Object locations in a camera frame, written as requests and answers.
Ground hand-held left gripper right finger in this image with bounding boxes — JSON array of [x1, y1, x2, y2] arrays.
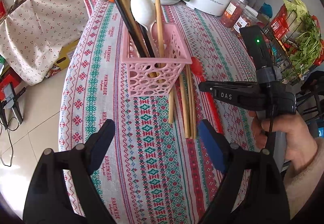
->
[[198, 119, 290, 224]]

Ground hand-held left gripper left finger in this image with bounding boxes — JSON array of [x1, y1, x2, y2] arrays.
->
[[23, 119, 117, 224]]

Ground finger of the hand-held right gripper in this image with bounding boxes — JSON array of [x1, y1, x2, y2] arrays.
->
[[198, 81, 259, 93]]

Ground red plastic spoon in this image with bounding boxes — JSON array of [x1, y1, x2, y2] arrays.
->
[[190, 56, 224, 136]]

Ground pink plastic utensil basket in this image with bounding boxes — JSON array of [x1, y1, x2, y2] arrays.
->
[[121, 24, 193, 98]]

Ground white ceramic spoon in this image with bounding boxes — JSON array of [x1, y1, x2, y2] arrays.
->
[[130, 0, 157, 45]]

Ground person's right forearm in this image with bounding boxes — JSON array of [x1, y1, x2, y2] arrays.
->
[[282, 138, 324, 217]]

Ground person's right hand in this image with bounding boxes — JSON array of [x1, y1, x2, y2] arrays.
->
[[249, 110, 318, 176]]

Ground patterned woven tablecloth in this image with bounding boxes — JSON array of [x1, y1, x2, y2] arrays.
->
[[58, 0, 261, 224]]

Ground leafy green herbs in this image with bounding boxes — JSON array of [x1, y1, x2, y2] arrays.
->
[[286, 13, 323, 80]]

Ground red snack packets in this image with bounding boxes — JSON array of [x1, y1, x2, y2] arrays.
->
[[270, 6, 290, 39]]

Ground clear jar of dried slices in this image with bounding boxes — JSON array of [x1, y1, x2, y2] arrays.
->
[[233, 6, 259, 34]]

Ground clear jar of red chili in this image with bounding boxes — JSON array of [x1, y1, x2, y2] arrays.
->
[[220, 0, 249, 28]]

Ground napa cabbage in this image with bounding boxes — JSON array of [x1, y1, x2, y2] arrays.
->
[[282, 0, 308, 18]]

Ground yellow cardboard box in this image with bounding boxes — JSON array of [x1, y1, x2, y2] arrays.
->
[[46, 38, 81, 79]]

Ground grey black floor device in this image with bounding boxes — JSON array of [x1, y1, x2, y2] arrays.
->
[[0, 82, 26, 129]]

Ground red box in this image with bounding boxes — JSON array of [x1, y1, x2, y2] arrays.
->
[[0, 72, 21, 93]]

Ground small floral print cloth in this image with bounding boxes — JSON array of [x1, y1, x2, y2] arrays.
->
[[0, 0, 107, 86]]

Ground red label jar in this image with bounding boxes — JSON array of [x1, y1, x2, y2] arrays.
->
[[0, 0, 8, 20]]

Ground black wire rack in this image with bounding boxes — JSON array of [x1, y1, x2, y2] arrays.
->
[[258, 0, 324, 85]]

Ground black floor cable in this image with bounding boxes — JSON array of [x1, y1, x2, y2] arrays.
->
[[0, 123, 16, 167]]

